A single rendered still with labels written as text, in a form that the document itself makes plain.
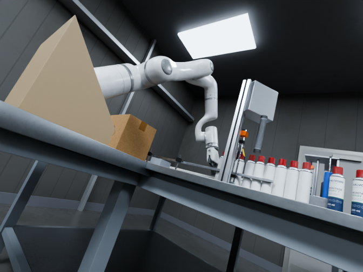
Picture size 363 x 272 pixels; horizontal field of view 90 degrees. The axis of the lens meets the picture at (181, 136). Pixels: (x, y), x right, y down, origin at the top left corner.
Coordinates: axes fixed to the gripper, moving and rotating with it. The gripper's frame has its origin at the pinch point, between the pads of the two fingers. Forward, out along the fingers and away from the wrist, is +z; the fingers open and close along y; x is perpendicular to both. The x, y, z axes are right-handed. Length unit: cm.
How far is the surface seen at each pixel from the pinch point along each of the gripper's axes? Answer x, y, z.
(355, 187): -63, -2, 16
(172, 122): 189, 193, -199
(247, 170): -21.7, -2.5, 3.2
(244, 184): -19.2, -2.5, 10.4
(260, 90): -38, -14, -38
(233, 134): -20.2, -15.9, -14.2
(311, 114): -86, 275, -170
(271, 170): -33.8, -2.5, 5.0
